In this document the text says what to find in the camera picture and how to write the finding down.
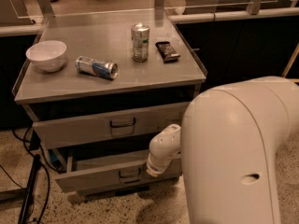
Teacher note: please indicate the yellow foam padded gripper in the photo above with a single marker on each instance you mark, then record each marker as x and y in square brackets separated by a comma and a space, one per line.
[154, 165]

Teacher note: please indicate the grey drawer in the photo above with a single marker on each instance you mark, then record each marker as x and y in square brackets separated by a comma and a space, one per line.
[106, 126]
[112, 172]

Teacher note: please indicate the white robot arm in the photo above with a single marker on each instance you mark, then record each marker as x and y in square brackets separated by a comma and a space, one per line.
[227, 141]

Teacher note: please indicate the grey top drawer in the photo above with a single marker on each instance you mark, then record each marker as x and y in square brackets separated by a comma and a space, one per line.
[106, 126]

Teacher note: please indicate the grey metal drawer cabinet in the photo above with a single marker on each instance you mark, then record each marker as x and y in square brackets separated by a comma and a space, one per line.
[106, 37]

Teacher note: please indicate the blue silver lying can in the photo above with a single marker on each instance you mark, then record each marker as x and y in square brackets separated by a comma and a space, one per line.
[90, 66]

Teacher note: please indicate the dark snack bar wrapper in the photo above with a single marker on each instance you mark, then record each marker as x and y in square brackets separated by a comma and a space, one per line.
[167, 51]

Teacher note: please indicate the black metal stand leg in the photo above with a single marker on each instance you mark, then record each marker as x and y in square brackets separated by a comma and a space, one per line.
[28, 196]

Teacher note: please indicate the silver green standing can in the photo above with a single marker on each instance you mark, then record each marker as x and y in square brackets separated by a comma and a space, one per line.
[140, 34]

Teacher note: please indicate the white ceramic bowl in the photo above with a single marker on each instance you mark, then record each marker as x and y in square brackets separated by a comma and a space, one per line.
[48, 56]

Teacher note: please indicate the wheeled metal frame cart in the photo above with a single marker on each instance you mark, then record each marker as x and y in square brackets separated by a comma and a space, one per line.
[291, 61]

